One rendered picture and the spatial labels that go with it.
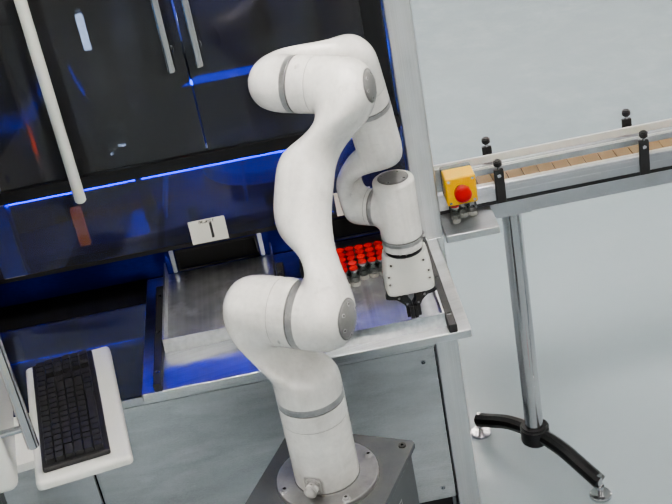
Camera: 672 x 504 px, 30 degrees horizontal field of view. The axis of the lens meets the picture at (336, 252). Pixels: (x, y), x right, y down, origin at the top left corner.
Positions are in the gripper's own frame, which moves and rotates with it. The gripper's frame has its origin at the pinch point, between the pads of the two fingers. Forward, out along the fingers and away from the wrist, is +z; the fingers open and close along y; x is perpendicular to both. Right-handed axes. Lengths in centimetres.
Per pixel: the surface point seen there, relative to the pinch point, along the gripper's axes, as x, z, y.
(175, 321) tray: -21, 4, 52
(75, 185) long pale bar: -28, -30, 66
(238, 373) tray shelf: 3.9, 4.4, 38.4
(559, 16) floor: -391, 93, -128
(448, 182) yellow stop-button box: -34.8, -9.9, -15.1
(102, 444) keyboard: 12, 10, 68
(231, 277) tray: -36, 4, 39
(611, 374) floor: -86, 93, -63
